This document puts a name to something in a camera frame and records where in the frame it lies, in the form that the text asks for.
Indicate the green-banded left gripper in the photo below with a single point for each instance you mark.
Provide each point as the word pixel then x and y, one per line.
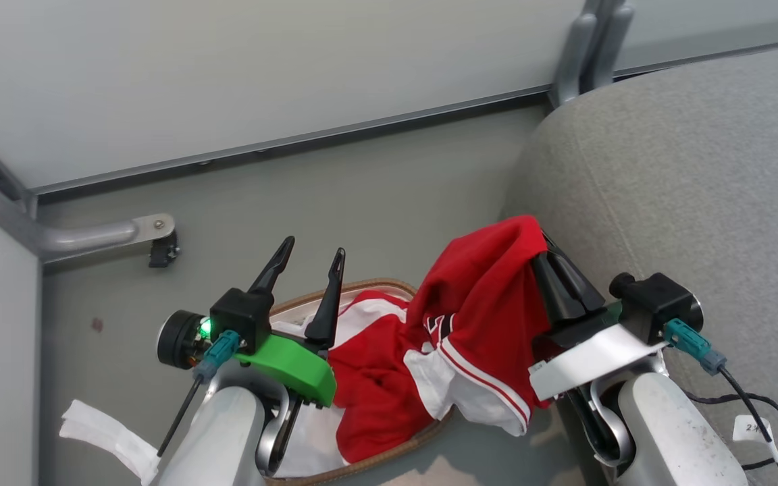
pixel 288 364

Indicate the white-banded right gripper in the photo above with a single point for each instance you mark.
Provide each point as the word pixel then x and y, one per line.
pixel 598 358

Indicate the red white sports jersey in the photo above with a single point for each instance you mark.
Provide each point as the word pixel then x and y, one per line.
pixel 477 290

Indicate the brown-rimmed laundry basket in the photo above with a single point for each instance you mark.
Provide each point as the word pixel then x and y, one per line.
pixel 382 281

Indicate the small black floor clamp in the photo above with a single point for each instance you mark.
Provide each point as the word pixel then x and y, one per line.
pixel 163 251

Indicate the white garment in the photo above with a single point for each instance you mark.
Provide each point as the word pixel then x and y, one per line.
pixel 311 442

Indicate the grey fabric sofa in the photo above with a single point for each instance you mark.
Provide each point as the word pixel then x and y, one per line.
pixel 699 189

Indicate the white crumpled paper strip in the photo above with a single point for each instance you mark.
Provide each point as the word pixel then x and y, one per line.
pixel 102 425

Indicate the black boxy right wrist camera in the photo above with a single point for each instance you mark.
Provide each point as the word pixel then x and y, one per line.
pixel 656 300

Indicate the round black left wrist camera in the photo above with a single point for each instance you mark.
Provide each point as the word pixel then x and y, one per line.
pixel 176 341

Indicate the grey metal partition post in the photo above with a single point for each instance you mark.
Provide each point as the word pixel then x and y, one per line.
pixel 578 54

